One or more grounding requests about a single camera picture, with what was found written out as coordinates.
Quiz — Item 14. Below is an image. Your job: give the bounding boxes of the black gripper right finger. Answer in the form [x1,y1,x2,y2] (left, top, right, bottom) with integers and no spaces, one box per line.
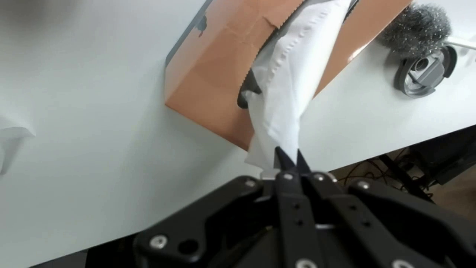
[296,147,476,268]

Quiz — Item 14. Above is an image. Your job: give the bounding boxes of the brown cardboard tissue box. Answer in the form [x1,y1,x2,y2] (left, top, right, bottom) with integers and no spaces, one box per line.
[164,0,414,151]

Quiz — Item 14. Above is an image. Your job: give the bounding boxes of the white tissue sheet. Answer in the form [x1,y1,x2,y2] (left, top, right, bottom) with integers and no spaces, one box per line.
[241,0,354,169]

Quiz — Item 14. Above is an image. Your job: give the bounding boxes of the grey metal scrubber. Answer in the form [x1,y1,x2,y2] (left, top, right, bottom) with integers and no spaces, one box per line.
[393,43,460,98]

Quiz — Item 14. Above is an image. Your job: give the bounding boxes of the steel wool scrubber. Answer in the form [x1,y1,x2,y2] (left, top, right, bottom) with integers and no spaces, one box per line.
[377,2,454,60]

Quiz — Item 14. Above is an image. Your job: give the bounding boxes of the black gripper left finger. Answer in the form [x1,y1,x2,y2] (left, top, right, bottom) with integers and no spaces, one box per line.
[133,145,324,268]

